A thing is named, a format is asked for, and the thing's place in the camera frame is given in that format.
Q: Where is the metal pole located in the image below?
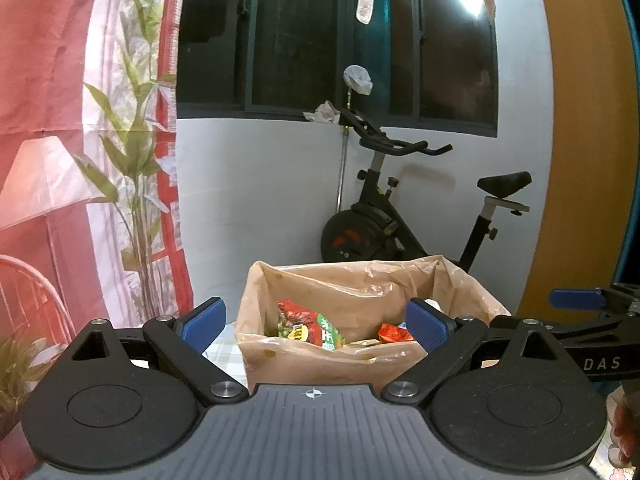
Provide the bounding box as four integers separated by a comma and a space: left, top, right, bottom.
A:
334, 91, 351, 213

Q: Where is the person's right hand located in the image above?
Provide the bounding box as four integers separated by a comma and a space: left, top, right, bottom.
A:
606, 387, 640, 466

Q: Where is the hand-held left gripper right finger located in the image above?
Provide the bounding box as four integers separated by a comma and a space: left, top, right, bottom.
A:
381, 297, 571, 406

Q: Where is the dark window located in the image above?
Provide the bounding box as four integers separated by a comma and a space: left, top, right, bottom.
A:
176, 0, 501, 138

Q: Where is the black exercise bike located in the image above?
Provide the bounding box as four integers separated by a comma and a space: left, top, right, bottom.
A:
320, 107, 532, 281

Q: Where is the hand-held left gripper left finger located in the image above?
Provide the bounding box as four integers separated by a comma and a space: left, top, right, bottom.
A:
70, 296, 251, 406

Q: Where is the white plastic bag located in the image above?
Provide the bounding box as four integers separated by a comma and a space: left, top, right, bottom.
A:
343, 65, 374, 96

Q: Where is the cardboard box with plastic liner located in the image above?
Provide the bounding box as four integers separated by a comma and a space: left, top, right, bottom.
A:
235, 255, 512, 396

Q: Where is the small red snack packet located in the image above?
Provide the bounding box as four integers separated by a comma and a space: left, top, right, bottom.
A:
377, 323, 417, 345

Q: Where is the red green snack packet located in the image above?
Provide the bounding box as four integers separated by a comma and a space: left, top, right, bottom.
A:
276, 300, 347, 351

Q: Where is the wooden door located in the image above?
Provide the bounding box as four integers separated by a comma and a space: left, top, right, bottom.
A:
515, 0, 633, 316

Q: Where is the white crumpled cloth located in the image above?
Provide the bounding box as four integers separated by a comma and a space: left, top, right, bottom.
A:
303, 101, 342, 124

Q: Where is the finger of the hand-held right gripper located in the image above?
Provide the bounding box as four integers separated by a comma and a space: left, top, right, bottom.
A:
487, 312, 640, 350
548, 284, 640, 313

